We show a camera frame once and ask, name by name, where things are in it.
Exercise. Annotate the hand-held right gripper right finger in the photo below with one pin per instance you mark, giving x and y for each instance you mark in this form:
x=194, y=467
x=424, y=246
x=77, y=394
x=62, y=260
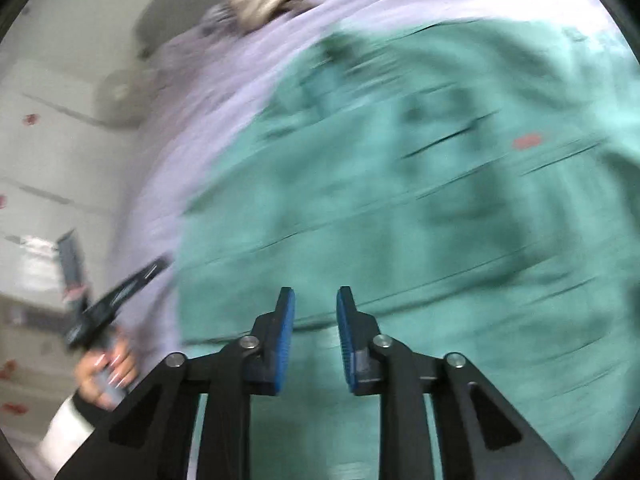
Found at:
x=346, y=345

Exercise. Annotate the green jacket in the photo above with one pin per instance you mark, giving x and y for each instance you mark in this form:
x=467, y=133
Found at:
x=400, y=220

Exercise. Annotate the person's left forearm white sleeve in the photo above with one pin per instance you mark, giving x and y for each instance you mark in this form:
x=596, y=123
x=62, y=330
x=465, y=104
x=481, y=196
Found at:
x=67, y=435

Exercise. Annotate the lavender fleece blanket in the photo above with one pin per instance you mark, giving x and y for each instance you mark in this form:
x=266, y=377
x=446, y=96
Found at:
x=200, y=110

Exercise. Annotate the white wardrobe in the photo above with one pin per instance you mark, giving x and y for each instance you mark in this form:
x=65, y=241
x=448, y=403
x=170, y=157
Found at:
x=45, y=170

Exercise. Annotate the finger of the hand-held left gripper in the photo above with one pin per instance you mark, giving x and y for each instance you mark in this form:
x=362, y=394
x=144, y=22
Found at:
x=127, y=287
x=72, y=270

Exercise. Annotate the white round fan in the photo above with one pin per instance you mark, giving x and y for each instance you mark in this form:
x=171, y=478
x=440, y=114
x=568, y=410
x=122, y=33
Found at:
x=120, y=95

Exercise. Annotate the person's left hand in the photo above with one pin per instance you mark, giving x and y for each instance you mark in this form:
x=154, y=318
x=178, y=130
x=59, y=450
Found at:
x=102, y=372

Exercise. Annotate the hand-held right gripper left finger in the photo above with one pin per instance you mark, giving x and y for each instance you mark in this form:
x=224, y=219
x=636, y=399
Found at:
x=284, y=340

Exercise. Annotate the grey padded headboard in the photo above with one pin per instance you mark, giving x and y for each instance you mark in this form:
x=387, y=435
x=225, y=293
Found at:
x=180, y=5

